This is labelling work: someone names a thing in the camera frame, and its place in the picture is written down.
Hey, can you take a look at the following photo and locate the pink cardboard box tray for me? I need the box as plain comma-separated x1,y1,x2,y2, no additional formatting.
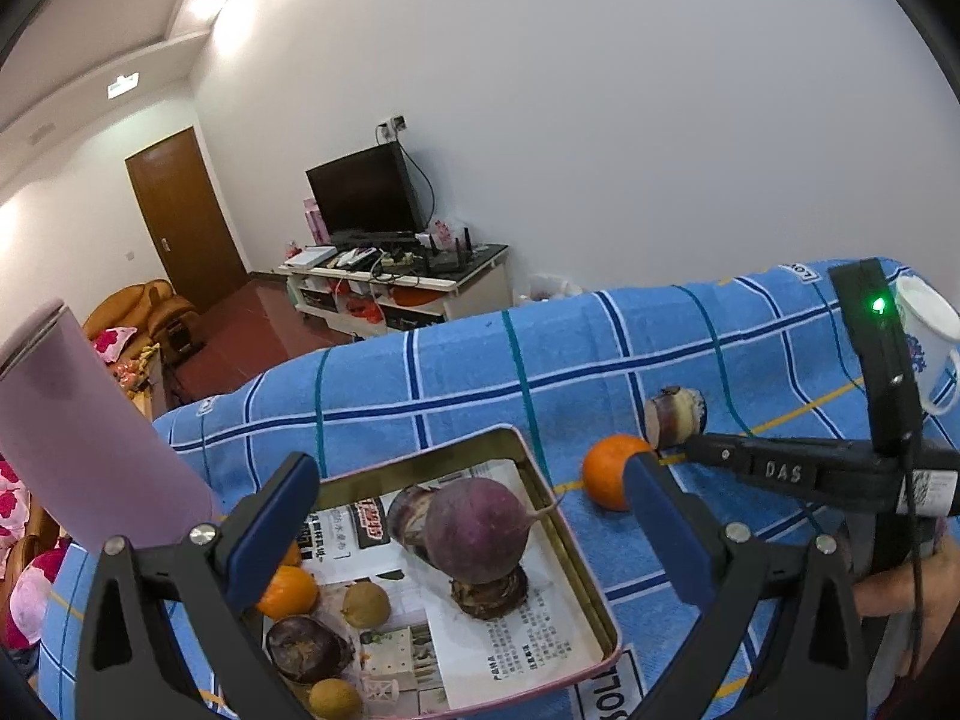
202,425,622,717

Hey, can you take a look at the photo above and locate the person's right hand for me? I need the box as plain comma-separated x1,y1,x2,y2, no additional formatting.
853,564,947,620

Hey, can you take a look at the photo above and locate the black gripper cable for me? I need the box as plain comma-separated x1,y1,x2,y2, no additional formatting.
896,382,929,680

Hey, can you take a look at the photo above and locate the orange sofa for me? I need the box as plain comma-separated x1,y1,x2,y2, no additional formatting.
81,279,200,361

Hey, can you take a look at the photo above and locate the black television cable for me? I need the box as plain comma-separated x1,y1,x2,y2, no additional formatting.
401,136,438,224

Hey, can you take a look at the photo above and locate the brown taro root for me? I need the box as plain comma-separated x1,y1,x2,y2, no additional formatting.
450,566,530,621

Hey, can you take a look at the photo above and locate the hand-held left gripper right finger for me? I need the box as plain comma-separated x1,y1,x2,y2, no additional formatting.
624,451,875,720

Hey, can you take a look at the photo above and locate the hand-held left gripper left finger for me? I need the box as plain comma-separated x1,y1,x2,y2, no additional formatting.
75,451,323,720

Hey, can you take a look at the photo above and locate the large orange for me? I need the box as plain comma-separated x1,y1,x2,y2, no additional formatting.
255,565,320,620

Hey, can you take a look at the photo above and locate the pink floral cushion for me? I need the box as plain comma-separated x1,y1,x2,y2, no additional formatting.
90,326,140,365

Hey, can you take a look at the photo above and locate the white television stand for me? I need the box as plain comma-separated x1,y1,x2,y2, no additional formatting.
276,244,511,335

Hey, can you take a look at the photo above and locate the printed paper leaflet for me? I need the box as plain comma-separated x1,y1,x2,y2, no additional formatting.
292,457,608,713

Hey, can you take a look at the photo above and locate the purple round radish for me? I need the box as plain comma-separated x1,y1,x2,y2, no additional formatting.
424,477,563,586

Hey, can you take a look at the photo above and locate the blue plaid blanket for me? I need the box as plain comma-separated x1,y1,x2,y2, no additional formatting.
30,255,960,720

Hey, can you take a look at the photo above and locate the black television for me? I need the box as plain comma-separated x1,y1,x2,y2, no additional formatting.
305,141,427,237

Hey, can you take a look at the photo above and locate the pink tin lid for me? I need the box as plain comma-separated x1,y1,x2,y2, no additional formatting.
0,298,220,550

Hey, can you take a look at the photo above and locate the floral white paper cup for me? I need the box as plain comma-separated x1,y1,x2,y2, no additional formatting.
891,275,960,415

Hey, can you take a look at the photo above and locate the pink floral cloth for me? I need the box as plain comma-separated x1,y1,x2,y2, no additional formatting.
0,457,72,653

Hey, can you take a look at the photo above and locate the small brown round fruit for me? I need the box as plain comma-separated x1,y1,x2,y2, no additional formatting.
341,580,392,629
308,678,364,719

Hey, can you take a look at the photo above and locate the black router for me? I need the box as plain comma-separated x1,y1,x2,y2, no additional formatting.
416,229,481,271

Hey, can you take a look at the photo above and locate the brown wooden door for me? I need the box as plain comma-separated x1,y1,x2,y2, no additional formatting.
124,126,248,312

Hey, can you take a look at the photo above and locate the cut taro piece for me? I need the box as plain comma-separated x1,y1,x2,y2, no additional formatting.
643,385,710,451
386,485,443,563

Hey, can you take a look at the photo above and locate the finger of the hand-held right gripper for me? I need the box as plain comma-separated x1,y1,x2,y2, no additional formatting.
684,431,901,515

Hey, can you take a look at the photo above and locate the white plastic bag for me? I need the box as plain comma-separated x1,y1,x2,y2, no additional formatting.
529,272,582,301

